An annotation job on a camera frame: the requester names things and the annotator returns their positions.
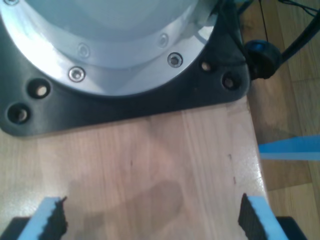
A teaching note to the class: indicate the blue floor tape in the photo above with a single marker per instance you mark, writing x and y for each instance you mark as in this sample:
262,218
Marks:
290,150

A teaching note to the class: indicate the black caster wheel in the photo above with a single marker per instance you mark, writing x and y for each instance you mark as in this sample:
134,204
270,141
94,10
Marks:
262,60

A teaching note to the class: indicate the black chair leg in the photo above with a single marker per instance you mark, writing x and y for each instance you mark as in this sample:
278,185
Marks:
302,37

